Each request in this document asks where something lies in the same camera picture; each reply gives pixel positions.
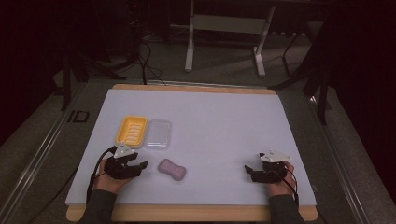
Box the person's right hand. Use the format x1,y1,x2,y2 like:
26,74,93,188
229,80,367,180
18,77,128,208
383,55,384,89
266,161,297,198

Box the pink soap bar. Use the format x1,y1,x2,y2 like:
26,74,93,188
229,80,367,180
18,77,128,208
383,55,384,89
157,158,188,182

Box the person's left hand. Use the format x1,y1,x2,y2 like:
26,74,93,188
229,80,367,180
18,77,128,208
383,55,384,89
92,158,135,196

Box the black stand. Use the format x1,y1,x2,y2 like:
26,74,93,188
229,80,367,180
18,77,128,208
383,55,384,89
268,31,332,126
59,46,129,112

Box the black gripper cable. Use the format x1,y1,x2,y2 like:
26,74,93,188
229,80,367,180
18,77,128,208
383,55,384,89
275,167,301,209
86,147,117,205

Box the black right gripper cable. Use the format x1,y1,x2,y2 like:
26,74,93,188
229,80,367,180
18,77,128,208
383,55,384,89
275,167,301,209

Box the clear plastic container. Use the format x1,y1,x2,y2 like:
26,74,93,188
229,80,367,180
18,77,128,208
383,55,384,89
145,119,173,151

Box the white table mat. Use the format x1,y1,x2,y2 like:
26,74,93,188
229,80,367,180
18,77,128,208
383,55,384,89
64,88,318,207

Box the metal floor rail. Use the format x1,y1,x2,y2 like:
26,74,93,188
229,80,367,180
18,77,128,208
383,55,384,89
0,81,92,224
306,92,372,224

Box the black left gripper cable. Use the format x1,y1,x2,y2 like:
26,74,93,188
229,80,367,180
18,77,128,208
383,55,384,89
86,147,117,205

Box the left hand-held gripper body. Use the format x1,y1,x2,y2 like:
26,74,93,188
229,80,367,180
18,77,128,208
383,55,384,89
104,141,135,180

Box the white metal desk frame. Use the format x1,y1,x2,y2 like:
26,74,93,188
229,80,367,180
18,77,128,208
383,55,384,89
183,0,276,78

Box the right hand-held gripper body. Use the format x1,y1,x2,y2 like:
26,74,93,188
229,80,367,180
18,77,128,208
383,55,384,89
250,148,292,185

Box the yellow soap dish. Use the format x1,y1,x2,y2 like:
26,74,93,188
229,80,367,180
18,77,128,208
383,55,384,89
115,115,149,149

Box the black floor cables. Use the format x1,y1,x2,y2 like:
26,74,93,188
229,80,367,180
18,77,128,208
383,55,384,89
135,39,168,87

